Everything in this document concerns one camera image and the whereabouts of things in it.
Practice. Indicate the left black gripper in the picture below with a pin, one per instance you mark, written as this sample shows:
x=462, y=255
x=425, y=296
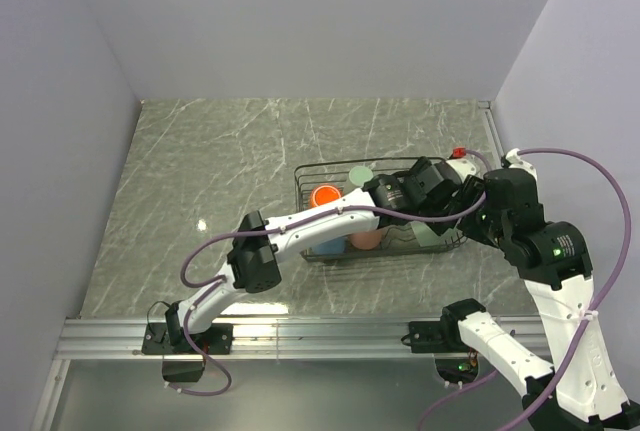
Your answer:
x=420, y=170

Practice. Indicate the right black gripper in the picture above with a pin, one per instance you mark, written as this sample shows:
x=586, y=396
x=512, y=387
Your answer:
x=470, y=227

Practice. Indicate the light green plastic cup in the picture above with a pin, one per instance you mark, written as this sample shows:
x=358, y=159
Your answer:
x=425, y=237

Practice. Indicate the pale green plastic cup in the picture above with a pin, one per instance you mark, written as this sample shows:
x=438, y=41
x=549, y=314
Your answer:
x=359, y=175

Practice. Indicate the salmon plastic cup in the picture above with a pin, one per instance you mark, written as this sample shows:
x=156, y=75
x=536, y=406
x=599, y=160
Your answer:
x=366, y=240

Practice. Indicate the orange mug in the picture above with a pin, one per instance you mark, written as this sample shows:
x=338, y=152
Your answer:
x=324, y=194

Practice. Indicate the blue plastic cup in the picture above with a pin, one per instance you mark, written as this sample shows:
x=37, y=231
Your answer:
x=331, y=247

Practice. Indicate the black wire dish rack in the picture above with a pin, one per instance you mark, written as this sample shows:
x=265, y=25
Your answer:
x=397, y=240

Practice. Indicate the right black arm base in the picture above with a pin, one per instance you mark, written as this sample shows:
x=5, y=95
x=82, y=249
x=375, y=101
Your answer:
x=455, y=363

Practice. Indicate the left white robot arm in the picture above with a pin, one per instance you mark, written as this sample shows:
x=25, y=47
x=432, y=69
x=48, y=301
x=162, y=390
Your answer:
x=261, y=244

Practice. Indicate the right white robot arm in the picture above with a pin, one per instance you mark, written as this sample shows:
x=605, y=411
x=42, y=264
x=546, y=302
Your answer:
x=577, y=389

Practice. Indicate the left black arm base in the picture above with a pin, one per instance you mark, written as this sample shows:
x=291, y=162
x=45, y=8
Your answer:
x=190, y=346

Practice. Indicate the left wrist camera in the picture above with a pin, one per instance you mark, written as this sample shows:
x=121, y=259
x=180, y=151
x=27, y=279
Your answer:
x=463, y=165

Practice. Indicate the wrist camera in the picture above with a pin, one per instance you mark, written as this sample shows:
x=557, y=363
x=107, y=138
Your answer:
x=463, y=165
x=513, y=160

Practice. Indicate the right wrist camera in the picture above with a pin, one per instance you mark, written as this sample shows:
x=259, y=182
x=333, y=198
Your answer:
x=513, y=160

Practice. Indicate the aluminium mounting rail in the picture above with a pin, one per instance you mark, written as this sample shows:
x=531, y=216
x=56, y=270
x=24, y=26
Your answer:
x=253, y=337

